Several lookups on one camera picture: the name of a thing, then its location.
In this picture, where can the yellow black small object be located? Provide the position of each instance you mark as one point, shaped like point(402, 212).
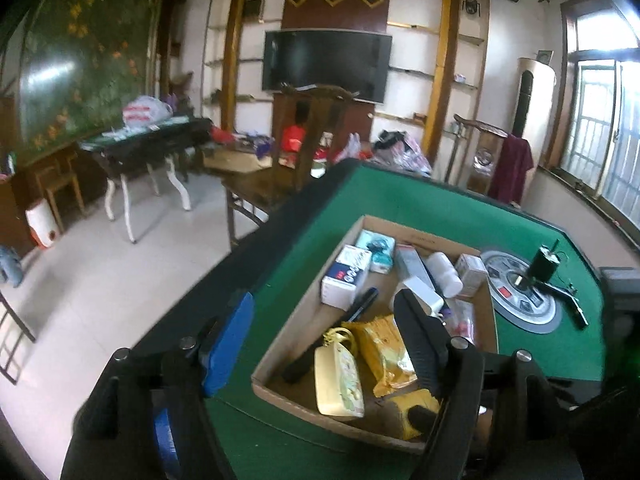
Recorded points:
point(405, 410)

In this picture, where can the black pen purple cap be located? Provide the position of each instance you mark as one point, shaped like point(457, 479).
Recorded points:
point(445, 314)

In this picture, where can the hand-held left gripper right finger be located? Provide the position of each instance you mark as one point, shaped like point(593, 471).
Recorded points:
point(422, 355)

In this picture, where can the black curved bar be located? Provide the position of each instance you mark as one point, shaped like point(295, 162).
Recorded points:
point(575, 307)

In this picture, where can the round mahjong table centre panel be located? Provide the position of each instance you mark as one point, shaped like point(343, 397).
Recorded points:
point(500, 275)

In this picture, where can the small white barcode box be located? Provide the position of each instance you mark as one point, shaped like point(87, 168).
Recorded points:
point(470, 275)

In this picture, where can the white charger adapter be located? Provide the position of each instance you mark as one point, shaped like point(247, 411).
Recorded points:
point(425, 297)

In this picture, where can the green floral wall painting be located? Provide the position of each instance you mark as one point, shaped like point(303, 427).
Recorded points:
point(90, 50)

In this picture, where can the white plastic bag red print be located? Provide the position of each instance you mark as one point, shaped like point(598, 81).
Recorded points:
point(145, 112)

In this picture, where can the black flat television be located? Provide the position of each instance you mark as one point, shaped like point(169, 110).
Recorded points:
point(325, 65)

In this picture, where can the tall standing air conditioner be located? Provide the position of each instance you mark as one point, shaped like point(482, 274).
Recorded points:
point(537, 100)

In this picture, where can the blue grey long box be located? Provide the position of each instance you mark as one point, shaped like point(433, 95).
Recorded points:
point(412, 265)

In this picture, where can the small wooden chair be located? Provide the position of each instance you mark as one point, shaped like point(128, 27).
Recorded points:
point(55, 170)

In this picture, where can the maroon shirt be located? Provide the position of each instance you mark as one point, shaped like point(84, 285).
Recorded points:
point(510, 170)

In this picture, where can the wooden armchair carved back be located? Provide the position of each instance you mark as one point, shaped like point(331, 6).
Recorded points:
point(477, 160)

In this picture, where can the black metal frame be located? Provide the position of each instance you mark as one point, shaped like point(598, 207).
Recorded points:
point(15, 340)

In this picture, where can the black pen blue end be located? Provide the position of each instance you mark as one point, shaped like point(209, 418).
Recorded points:
point(300, 365)

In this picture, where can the shallow cardboard box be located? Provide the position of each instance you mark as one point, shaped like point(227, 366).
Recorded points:
point(310, 320)

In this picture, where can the wooden armchair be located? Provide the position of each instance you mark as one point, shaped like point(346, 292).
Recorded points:
point(320, 110)

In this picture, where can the wooden wall shelf unit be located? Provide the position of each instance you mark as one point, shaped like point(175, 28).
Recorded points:
point(232, 60)

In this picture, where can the cream yellow bottle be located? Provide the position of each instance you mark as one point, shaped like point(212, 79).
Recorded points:
point(340, 385)

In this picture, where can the small white plastic bag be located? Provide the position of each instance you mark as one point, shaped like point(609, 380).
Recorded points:
point(351, 147)

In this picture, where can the white orange appliance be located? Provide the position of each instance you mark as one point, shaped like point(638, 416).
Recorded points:
point(42, 220)

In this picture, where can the blue cloth bundle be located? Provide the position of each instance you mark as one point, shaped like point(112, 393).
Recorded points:
point(11, 266)

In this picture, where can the black keyboard piano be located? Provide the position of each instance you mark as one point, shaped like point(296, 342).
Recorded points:
point(150, 142)

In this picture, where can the pile of clothes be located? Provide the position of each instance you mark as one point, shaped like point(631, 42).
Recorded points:
point(405, 155)

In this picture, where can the yellow foil packet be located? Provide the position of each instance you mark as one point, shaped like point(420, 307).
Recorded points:
point(385, 355)

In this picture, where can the white pill bottle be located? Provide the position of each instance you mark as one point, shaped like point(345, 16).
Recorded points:
point(445, 272)

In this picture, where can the black electric motor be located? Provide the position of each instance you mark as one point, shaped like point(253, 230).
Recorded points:
point(542, 262)

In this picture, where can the white green tissue pack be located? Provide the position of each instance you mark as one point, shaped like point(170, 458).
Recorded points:
point(375, 255)

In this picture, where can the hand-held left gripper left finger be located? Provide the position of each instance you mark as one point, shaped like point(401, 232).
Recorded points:
point(227, 345)

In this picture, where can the wooden television cabinet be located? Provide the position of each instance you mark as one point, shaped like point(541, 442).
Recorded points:
point(357, 120)

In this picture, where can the barred window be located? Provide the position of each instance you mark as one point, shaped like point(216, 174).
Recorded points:
point(600, 125)

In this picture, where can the white medicine box dark print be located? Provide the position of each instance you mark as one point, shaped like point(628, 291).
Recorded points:
point(345, 280)

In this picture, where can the clear plastic box red pieces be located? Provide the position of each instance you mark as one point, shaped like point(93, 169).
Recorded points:
point(462, 317)

